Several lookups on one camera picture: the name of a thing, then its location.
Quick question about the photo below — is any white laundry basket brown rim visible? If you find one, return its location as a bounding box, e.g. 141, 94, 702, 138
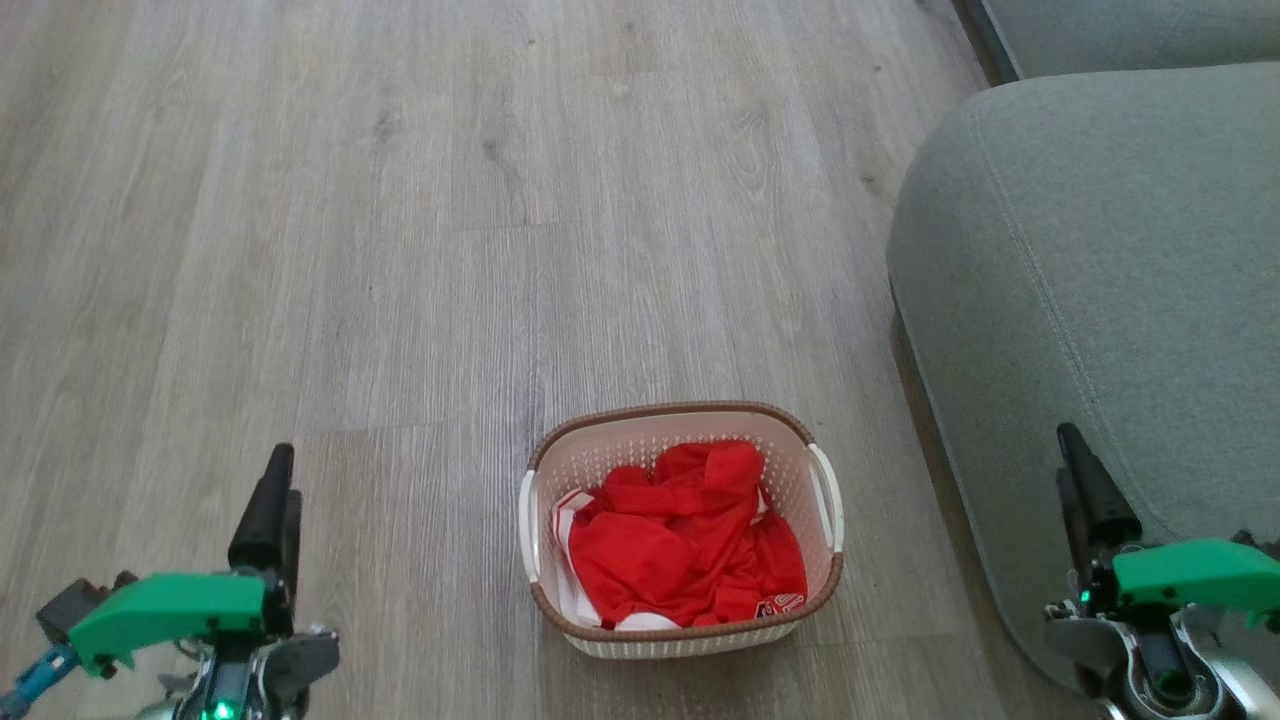
518, 401, 846, 660

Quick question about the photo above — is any teal cable connector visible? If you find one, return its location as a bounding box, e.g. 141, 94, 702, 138
0, 645, 79, 719

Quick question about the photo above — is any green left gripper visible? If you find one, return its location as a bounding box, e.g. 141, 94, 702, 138
68, 443, 304, 679

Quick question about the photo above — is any grey fabric sofa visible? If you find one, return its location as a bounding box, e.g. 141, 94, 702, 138
885, 0, 1280, 696

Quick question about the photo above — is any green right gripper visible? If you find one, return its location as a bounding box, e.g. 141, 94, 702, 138
1056, 422, 1280, 633

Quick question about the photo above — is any red garment with white trim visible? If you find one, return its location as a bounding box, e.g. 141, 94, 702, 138
552, 439, 809, 632

